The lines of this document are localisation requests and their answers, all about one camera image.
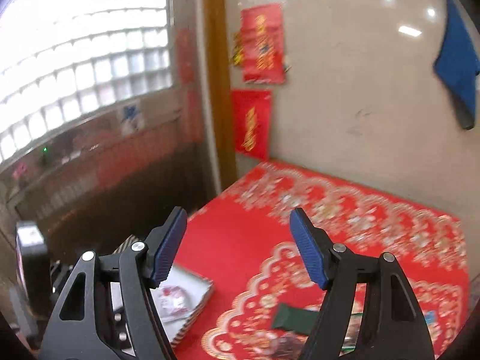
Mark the blue black hanging cloth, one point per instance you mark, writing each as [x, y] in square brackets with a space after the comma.
[457, 66]

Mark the upper red wall poster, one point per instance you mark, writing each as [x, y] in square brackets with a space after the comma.
[262, 45]

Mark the brown nut bar packet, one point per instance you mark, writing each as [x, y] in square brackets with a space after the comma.
[352, 333]

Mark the blue paper cutout sticker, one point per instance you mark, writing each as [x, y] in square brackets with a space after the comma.
[131, 119]

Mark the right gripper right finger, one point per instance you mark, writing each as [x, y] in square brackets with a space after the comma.
[392, 325]

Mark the striped white gift box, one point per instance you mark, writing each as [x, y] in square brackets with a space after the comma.
[199, 289]

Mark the bag of red dates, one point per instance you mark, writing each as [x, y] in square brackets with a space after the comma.
[287, 346]

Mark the red wall poster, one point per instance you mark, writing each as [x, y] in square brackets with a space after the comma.
[252, 111]
[262, 45]

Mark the dark green snack packet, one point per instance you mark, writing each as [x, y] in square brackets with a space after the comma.
[293, 319]

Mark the red floral tablecloth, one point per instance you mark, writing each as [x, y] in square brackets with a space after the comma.
[241, 241]

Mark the lower red wall poster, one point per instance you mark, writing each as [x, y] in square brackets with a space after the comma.
[252, 111]

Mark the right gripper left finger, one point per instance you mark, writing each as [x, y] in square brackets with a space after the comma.
[106, 309]

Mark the white pink snack packet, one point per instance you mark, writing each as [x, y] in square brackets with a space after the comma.
[172, 303]

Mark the glass block window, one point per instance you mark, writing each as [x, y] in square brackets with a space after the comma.
[63, 60]

